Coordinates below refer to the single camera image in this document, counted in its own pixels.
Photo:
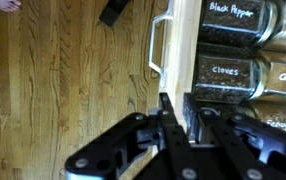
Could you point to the bare human foot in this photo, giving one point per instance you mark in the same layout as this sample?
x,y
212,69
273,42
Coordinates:
x,y
4,5

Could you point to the black equipment case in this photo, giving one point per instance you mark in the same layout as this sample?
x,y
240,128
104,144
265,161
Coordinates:
x,y
113,13

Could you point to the black pepper spice jar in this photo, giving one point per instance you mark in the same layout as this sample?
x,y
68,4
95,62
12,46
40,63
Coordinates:
x,y
233,30

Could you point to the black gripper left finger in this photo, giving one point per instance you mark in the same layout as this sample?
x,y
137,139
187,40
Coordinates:
x,y
116,150

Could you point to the fenugreek spice jar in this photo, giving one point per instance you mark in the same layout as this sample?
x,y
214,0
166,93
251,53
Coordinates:
x,y
276,115

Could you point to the cloves spice jar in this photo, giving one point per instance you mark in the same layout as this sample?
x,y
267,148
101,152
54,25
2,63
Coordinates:
x,y
223,83

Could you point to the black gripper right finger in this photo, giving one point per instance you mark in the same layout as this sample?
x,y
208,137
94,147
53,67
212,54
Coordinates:
x,y
249,150

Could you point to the wooden spice drawer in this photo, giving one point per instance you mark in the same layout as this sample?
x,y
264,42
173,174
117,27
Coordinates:
x,y
183,50

